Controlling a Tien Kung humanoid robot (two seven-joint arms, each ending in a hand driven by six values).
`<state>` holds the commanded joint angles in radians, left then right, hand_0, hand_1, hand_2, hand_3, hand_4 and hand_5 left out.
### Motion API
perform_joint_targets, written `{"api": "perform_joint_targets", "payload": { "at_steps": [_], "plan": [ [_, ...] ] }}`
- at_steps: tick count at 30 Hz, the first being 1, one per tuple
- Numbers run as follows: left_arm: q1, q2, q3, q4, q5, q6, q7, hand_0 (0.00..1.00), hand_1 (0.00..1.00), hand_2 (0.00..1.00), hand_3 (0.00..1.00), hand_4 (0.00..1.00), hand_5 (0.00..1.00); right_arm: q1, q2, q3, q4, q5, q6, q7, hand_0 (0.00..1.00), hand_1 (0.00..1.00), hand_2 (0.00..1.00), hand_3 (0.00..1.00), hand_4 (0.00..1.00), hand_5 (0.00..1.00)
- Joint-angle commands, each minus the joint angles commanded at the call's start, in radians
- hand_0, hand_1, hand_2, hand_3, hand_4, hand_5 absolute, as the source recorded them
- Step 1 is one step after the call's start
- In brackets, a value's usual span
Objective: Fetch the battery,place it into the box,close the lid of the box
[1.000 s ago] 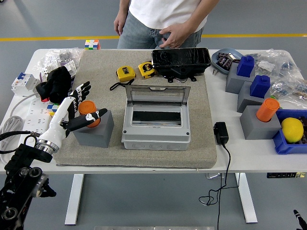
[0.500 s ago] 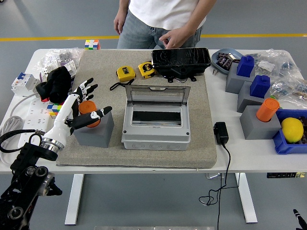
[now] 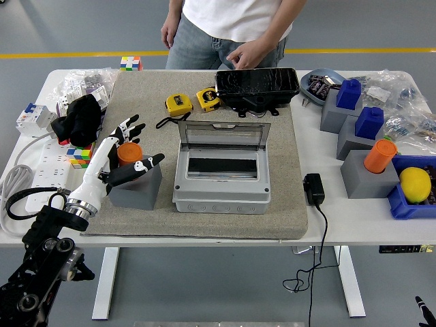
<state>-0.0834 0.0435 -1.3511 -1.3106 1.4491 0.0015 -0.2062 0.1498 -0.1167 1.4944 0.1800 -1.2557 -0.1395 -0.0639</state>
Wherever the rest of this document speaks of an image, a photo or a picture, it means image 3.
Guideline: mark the person's left hand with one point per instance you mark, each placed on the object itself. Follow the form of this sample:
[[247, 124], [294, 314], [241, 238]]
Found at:
[[252, 54]]

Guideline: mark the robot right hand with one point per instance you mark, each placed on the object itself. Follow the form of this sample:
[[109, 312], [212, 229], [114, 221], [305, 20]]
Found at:
[[428, 315]]

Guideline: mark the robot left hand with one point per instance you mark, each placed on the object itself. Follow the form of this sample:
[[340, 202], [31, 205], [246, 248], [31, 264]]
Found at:
[[97, 163]]

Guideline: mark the person's right hand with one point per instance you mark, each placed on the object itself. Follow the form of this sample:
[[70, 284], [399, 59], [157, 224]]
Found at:
[[168, 34]]

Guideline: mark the orange cylinder battery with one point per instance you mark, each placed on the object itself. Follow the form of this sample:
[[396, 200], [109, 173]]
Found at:
[[131, 153], [379, 155]]

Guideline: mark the grey electrical box clear lid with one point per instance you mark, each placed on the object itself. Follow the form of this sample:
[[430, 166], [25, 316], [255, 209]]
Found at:
[[221, 201]]

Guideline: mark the person's right forearm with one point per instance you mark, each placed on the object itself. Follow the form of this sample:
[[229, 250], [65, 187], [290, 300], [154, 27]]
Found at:
[[173, 10]]

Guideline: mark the person's left forearm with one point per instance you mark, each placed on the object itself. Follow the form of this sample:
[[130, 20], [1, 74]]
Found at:
[[286, 20]]

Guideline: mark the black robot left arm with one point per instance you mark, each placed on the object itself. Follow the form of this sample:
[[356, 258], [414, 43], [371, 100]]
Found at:
[[51, 225]]

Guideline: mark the colourful puzzle cube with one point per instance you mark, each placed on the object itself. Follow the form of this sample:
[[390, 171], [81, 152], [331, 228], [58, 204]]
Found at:
[[80, 158], [131, 63]]

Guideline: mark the black plastic tray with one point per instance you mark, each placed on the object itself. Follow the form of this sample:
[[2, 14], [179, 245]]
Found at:
[[255, 81]]

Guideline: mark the white power strip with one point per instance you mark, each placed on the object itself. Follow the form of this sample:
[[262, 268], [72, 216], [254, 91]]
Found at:
[[51, 170]]

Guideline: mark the black cloth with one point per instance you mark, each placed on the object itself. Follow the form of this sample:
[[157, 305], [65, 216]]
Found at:
[[81, 119]]

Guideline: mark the grey cube holder round hole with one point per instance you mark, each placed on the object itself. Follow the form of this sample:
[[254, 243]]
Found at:
[[364, 184], [143, 195]]

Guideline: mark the blue-grey bowl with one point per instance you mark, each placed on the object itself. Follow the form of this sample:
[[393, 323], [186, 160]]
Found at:
[[306, 89]]

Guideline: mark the clear bag purple label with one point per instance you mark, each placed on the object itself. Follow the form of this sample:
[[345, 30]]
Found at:
[[100, 93]]

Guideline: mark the small metal clip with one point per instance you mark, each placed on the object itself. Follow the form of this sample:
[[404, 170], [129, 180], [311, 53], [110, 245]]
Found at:
[[306, 101]]

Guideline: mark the black table control panel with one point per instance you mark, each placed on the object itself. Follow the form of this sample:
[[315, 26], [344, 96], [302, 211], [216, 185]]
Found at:
[[398, 249]]

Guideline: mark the grey-brown mat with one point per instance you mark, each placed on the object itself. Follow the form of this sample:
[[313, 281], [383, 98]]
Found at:
[[143, 102]]

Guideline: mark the dark snack packets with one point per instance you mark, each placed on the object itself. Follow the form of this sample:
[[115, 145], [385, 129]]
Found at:
[[318, 86]]

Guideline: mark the white circuit breaker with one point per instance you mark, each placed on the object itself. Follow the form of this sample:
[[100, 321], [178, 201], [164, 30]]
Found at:
[[34, 119]]

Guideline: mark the clear bag white parts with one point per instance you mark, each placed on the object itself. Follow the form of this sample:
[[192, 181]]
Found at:
[[68, 88]]

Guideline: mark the white table leg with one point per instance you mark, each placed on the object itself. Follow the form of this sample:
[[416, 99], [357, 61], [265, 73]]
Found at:
[[105, 282], [351, 282]]

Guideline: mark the blue block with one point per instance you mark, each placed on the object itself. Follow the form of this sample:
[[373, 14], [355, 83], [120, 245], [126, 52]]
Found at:
[[369, 124], [349, 95]]

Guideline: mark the blue plastic bin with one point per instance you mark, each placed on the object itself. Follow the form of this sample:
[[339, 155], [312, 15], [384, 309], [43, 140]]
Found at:
[[405, 209]]

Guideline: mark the yellow lemon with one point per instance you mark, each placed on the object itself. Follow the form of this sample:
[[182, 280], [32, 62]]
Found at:
[[415, 185]]

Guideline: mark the black power adapter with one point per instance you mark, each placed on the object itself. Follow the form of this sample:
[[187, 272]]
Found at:
[[313, 189]]

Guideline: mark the clear bags of parts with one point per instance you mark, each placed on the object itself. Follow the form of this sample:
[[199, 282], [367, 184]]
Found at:
[[402, 98]]

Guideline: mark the grey table bracket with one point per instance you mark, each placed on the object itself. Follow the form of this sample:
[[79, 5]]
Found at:
[[304, 250]]

